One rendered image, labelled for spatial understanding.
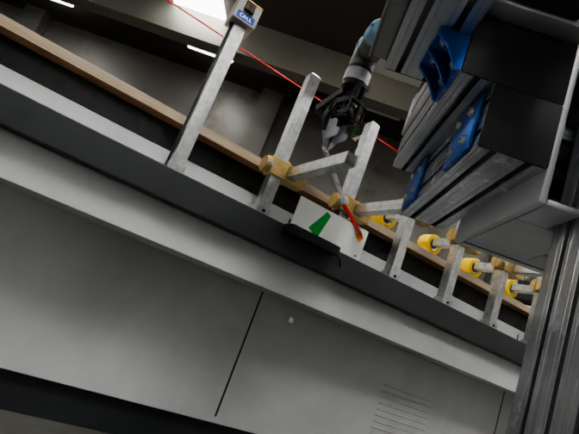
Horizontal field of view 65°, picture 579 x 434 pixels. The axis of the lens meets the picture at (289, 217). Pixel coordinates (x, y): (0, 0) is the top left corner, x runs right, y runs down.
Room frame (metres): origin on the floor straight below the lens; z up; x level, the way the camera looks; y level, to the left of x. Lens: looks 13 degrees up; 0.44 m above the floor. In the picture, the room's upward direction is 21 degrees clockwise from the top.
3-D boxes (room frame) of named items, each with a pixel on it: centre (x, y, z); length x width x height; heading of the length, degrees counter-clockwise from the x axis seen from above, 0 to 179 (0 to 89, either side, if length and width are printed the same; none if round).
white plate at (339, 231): (1.31, -0.13, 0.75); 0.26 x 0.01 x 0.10; 115
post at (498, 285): (1.66, -0.82, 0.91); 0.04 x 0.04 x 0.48; 25
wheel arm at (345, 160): (1.17, 0.01, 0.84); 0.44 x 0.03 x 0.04; 25
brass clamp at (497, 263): (1.67, -0.85, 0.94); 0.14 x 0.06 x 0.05; 115
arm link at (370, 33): (1.10, -0.07, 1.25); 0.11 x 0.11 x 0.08; 5
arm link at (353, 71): (1.20, -0.04, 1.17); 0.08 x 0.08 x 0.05
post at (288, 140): (1.24, 0.08, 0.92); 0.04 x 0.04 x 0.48; 25
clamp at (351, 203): (1.36, -0.16, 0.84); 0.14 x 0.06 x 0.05; 115
